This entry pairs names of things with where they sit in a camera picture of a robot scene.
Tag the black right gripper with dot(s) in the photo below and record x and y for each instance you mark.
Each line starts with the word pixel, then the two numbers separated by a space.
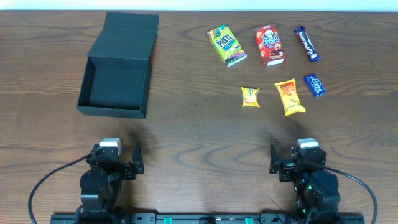
pixel 288 166

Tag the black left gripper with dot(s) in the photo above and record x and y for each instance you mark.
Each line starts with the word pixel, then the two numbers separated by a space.
pixel 123 169

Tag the black gift box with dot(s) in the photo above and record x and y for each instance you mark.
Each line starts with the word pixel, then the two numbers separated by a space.
pixel 118 72

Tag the red Hello Panda box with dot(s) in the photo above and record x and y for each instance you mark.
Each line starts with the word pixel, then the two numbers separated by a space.
pixel 270 45

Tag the blue Dairy Milk bar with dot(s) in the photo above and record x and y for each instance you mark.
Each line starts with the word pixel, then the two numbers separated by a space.
pixel 302 35

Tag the green Pretz snack box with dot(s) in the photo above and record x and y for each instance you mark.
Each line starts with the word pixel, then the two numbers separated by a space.
pixel 226 45

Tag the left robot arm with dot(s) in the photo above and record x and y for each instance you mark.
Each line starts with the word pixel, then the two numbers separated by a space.
pixel 101 185

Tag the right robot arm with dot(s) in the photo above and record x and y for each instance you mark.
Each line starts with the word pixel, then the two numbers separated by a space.
pixel 317 189

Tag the blue Eclipse candy pack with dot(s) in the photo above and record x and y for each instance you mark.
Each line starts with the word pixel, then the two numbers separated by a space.
pixel 314 85

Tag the small yellow snack packet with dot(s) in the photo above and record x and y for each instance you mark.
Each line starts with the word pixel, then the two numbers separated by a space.
pixel 250 97

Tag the large yellow snack packet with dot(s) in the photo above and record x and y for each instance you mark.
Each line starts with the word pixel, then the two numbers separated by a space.
pixel 289 97

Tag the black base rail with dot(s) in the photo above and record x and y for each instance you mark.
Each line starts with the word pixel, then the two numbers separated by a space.
pixel 151 218

